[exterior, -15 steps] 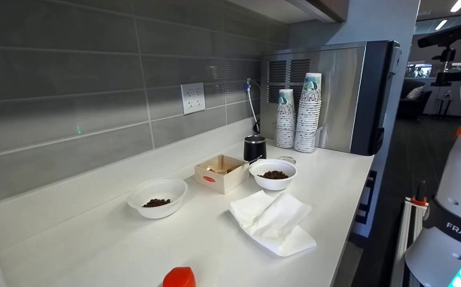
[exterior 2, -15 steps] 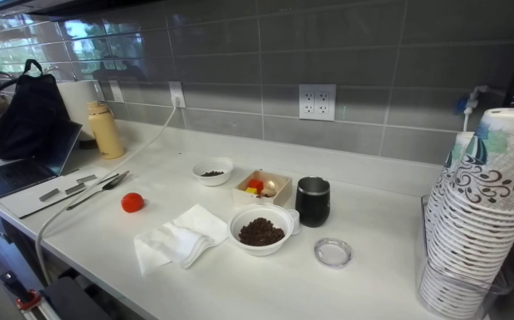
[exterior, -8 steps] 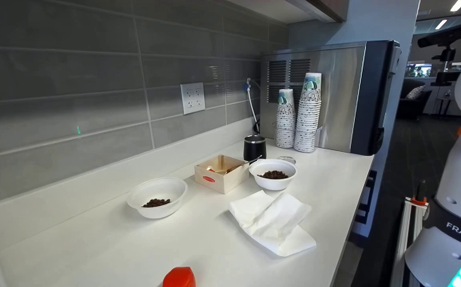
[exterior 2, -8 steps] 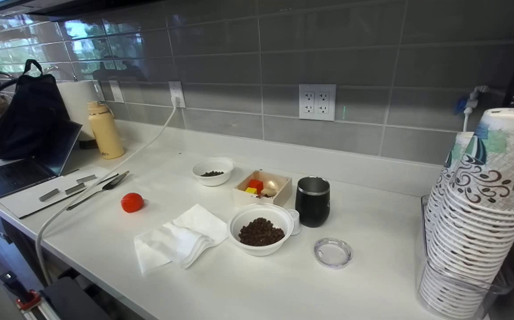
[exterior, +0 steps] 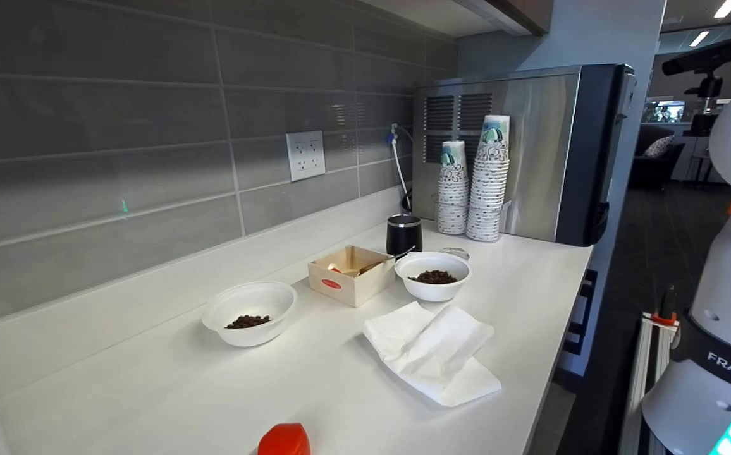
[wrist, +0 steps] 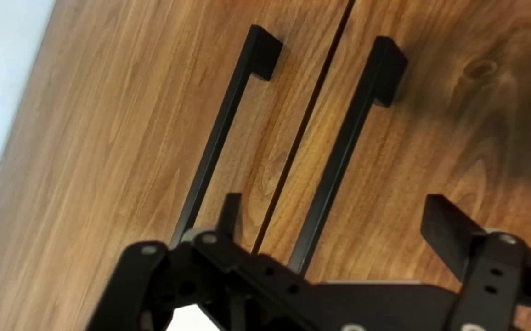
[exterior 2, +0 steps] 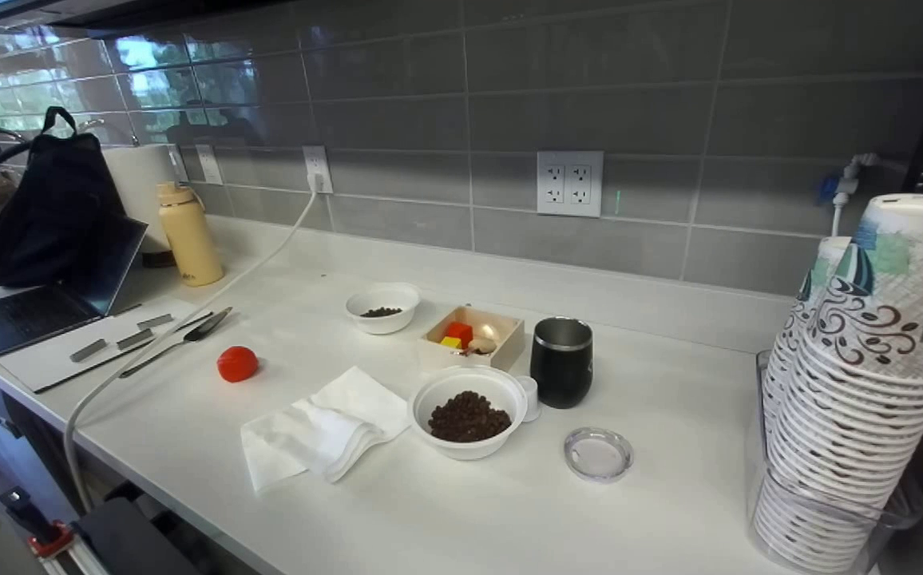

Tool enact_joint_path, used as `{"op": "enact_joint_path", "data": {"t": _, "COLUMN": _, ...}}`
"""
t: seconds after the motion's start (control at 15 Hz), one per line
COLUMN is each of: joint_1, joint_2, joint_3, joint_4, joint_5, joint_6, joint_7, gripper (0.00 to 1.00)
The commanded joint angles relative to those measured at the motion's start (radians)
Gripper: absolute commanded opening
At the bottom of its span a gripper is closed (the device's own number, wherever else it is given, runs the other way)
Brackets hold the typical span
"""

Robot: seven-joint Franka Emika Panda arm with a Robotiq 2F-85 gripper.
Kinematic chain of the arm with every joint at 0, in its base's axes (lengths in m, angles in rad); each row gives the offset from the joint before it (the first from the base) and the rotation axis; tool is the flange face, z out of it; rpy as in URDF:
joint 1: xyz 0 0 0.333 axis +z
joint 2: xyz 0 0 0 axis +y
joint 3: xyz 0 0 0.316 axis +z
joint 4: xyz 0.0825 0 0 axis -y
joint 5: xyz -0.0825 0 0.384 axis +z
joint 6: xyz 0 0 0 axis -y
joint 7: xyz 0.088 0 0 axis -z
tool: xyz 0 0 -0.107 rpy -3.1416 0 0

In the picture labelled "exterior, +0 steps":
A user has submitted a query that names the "spoon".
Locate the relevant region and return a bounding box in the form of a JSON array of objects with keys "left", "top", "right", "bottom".
[{"left": 328, "top": 246, "right": 416, "bottom": 277}]

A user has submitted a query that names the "black insulated mug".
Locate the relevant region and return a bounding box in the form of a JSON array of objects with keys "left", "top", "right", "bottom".
[{"left": 386, "top": 214, "right": 423, "bottom": 260}]

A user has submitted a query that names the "small wooden box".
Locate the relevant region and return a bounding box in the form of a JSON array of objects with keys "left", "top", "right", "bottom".
[{"left": 307, "top": 245, "right": 396, "bottom": 308}]

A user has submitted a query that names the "heap of brown beans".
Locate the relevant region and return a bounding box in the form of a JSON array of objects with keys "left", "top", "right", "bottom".
[
  {"left": 408, "top": 270, "right": 458, "bottom": 285},
  {"left": 225, "top": 314, "right": 272, "bottom": 330}
]

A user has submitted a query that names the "white foam bowl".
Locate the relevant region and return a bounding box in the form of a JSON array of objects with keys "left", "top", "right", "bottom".
[
  {"left": 394, "top": 252, "right": 472, "bottom": 303},
  {"left": 201, "top": 281, "right": 298, "bottom": 348}
]

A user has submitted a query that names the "short stack of paper cups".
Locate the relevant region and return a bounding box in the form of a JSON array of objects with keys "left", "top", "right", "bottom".
[{"left": 436, "top": 140, "right": 470, "bottom": 236}]

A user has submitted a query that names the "tall stack of paper cups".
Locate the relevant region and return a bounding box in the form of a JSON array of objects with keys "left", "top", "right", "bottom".
[{"left": 465, "top": 115, "right": 510, "bottom": 242}]

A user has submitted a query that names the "white paper napkin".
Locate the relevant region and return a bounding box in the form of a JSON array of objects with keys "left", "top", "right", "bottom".
[{"left": 363, "top": 301, "right": 503, "bottom": 408}]

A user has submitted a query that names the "stainless steel ice machine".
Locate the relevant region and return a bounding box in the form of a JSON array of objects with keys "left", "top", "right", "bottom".
[{"left": 412, "top": 63, "right": 636, "bottom": 247}]

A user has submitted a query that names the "red plastic object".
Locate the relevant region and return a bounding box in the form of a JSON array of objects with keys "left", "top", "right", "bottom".
[{"left": 257, "top": 423, "right": 311, "bottom": 455}]

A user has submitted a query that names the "dark sofa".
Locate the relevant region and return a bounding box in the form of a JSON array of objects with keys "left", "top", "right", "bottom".
[{"left": 629, "top": 124, "right": 686, "bottom": 189}]

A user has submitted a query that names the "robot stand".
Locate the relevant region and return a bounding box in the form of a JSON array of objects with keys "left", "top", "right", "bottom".
[{"left": 618, "top": 286, "right": 681, "bottom": 455}]

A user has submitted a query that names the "white cable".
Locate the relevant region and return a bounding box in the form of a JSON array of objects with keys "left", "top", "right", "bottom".
[{"left": 390, "top": 123, "right": 414, "bottom": 212}]

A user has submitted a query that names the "white wall socket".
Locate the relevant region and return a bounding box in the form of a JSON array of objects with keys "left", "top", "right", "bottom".
[{"left": 286, "top": 130, "right": 326, "bottom": 183}]

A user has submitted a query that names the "camera on mount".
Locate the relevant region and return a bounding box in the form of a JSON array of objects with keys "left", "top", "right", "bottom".
[{"left": 661, "top": 30, "right": 731, "bottom": 137}]

